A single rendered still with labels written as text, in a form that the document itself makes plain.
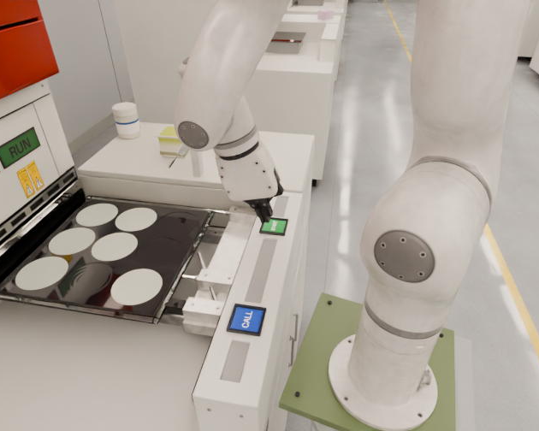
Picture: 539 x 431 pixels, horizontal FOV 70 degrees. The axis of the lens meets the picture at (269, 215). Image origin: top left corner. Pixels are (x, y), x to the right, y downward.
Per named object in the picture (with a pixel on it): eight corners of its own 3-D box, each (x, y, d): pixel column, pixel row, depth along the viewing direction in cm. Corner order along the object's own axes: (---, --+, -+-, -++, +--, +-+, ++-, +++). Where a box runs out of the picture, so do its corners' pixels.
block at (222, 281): (198, 289, 81) (196, 279, 79) (203, 278, 83) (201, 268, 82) (234, 294, 79) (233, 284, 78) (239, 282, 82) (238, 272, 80)
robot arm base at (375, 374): (429, 345, 76) (457, 276, 65) (443, 445, 60) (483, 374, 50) (332, 327, 79) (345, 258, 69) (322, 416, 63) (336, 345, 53)
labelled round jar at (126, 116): (115, 138, 121) (107, 109, 116) (125, 129, 127) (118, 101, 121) (135, 140, 120) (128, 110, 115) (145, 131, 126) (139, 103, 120)
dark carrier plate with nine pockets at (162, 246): (-6, 292, 78) (-8, 290, 78) (88, 200, 105) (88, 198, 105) (153, 316, 73) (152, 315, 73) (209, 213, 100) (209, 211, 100)
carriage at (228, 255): (184, 332, 75) (182, 322, 74) (233, 222, 104) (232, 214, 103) (223, 339, 74) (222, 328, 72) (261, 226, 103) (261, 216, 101)
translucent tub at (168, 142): (160, 157, 111) (156, 135, 107) (169, 146, 117) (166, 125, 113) (185, 159, 110) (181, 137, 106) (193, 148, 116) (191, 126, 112)
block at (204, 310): (184, 319, 74) (181, 309, 72) (190, 306, 77) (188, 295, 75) (223, 325, 73) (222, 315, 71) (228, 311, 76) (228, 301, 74)
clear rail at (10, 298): (-16, 298, 77) (-19, 294, 76) (-10, 293, 78) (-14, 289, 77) (158, 327, 72) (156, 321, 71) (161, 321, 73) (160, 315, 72)
